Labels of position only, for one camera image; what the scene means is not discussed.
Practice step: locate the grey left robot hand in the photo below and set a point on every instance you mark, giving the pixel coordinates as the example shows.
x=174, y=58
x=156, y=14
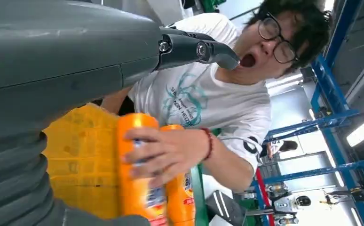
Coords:
x=60, y=46

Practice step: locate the person's right hand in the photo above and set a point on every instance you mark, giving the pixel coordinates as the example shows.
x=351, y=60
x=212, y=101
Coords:
x=169, y=153

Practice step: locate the orange drink bottle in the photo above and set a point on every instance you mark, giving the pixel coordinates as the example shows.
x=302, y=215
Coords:
x=135, y=196
x=179, y=199

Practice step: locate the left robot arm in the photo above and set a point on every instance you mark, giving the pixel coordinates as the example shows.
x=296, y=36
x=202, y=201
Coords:
x=10, y=181

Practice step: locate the person in white shirt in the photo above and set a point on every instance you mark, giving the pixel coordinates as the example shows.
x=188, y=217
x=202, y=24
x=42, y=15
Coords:
x=231, y=103

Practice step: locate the yellow plastic sheet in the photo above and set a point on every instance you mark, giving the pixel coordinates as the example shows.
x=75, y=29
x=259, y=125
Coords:
x=82, y=162

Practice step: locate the red pole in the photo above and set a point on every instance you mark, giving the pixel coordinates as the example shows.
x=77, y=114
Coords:
x=264, y=196

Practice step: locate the distant person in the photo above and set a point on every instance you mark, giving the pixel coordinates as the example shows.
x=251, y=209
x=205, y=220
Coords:
x=275, y=146

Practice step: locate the distant white robot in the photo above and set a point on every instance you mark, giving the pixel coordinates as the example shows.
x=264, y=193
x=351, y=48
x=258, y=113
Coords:
x=286, y=204

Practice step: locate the black eyeglasses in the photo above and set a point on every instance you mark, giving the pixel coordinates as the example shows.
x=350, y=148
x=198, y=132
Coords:
x=278, y=39

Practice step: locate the blue steel rack frame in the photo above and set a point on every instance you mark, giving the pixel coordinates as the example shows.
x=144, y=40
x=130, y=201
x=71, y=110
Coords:
x=328, y=84

